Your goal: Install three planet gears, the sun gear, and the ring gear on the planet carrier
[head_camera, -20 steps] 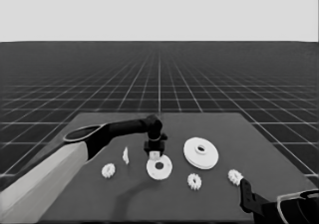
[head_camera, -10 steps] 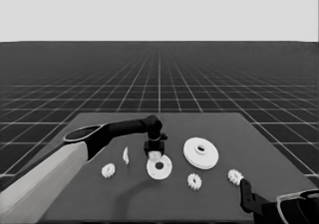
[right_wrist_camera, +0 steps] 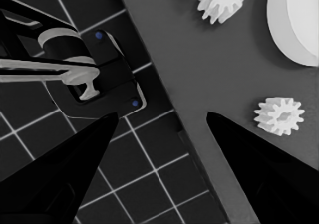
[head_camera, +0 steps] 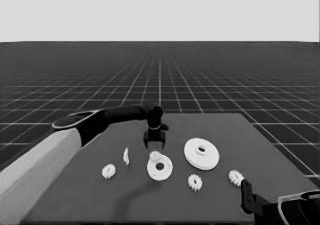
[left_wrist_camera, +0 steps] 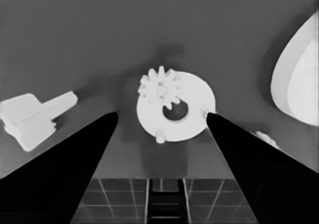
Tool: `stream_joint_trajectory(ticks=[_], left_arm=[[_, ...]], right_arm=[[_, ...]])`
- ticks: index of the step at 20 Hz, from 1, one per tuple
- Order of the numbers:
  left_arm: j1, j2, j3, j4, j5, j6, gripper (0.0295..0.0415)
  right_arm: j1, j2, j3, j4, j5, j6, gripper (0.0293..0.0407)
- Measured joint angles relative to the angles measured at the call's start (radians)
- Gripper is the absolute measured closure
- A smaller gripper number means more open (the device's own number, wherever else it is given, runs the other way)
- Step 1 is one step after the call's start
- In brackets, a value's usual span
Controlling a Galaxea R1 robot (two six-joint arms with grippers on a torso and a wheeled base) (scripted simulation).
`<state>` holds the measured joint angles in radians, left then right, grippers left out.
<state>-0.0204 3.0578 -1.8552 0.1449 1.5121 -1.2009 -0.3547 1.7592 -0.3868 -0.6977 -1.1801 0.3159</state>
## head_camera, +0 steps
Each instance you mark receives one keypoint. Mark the large thick white disc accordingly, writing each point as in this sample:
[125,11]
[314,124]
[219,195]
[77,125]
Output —
[210,158]

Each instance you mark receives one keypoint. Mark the small white gear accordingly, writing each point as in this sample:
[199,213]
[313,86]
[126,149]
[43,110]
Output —
[154,158]
[197,184]
[111,172]
[234,175]

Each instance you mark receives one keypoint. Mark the white round carrier with pins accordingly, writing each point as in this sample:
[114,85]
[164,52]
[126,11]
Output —
[166,172]

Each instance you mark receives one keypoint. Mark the small thin white T-shaped piece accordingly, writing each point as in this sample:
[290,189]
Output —
[126,156]

